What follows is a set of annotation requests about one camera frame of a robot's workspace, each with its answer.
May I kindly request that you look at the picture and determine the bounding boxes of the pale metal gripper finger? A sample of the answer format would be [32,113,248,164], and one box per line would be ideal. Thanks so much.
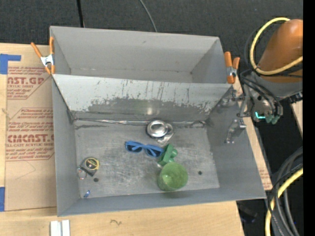
[220,90,244,107]
[224,118,248,144]

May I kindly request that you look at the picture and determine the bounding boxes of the green plastic toy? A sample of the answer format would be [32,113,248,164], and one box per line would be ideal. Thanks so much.
[157,144,179,167]

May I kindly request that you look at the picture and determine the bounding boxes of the shiny metal cup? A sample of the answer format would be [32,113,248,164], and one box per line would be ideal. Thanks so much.
[146,119,174,145]

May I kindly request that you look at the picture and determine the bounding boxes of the green plastic cup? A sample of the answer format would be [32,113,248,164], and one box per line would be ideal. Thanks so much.
[157,162,189,192]

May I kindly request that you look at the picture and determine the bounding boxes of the grey metal bin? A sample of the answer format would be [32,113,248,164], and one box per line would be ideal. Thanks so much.
[49,25,268,217]

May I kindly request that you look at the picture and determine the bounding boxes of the blue sunglasses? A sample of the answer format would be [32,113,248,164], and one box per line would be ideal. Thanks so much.
[125,141,165,158]

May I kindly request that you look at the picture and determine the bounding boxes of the black and yellow tape measure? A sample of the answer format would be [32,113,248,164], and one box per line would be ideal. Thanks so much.
[77,156,100,180]

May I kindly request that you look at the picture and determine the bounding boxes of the brown cardboard board, red print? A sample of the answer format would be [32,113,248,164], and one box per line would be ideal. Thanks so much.
[0,42,274,212]

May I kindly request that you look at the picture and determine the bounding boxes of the black cylinder on white bracket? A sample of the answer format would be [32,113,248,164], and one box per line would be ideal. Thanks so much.
[290,91,304,103]

